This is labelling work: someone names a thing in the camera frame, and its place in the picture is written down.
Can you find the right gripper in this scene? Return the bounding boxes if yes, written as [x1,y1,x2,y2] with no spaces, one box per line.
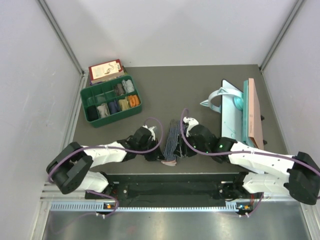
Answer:
[173,132,210,159]

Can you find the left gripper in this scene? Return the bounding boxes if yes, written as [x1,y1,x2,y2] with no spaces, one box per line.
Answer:
[137,137,166,161]

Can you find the striped blue boxer shorts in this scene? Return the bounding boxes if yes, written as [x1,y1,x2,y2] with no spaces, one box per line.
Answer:
[161,119,187,167]

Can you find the black underwear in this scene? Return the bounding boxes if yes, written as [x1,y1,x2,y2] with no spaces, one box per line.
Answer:
[86,105,99,122]

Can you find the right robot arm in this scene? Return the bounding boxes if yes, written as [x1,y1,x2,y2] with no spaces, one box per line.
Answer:
[179,118,320,205]

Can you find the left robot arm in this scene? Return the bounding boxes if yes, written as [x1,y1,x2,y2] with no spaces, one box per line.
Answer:
[46,125,162,199]

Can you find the light blue tablet board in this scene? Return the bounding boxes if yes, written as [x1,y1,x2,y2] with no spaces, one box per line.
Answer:
[221,79,254,147]

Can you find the orange rolled sock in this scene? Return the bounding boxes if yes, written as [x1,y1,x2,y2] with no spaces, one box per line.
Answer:
[127,94,141,108]

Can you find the mustard rolled sock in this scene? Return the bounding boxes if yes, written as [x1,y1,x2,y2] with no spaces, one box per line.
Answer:
[118,99,131,111]

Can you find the navy rolled sock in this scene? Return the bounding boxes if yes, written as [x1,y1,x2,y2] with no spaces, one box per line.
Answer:
[107,99,121,115]

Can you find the beige rolled sock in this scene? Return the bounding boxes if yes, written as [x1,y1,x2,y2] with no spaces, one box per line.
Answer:
[97,103,110,118]

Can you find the green compartment tray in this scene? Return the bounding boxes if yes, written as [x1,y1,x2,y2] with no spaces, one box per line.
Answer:
[80,75,142,128]

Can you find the teal and pink book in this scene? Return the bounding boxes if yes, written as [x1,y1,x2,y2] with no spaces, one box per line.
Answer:
[242,78,265,150]

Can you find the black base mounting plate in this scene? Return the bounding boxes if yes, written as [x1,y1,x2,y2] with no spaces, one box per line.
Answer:
[84,174,266,202]

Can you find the brown rolled sock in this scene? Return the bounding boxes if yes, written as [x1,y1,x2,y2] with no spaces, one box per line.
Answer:
[114,83,126,96]

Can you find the grey rolled sock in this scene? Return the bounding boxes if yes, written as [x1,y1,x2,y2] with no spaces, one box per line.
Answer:
[121,79,135,93]

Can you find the red and cream book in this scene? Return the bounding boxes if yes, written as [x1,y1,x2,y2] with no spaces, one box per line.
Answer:
[88,59,125,85]

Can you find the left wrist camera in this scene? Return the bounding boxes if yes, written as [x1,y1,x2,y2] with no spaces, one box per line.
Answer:
[143,125,157,141]

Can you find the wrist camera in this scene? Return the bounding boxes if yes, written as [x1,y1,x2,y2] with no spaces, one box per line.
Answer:
[182,116,199,131]
[143,125,157,141]

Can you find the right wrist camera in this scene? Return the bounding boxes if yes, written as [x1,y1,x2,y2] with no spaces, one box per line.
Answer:
[182,116,199,131]

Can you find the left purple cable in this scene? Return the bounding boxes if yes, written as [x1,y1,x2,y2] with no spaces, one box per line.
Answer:
[47,117,166,218]

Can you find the purple cable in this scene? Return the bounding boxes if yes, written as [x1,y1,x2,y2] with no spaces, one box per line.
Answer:
[180,107,320,218]
[47,117,166,218]

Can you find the white slotted cable duct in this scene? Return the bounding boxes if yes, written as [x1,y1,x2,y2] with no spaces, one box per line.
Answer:
[49,201,251,213]

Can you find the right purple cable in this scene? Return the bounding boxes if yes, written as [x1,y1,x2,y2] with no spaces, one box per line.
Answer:
[180,107,320,218]

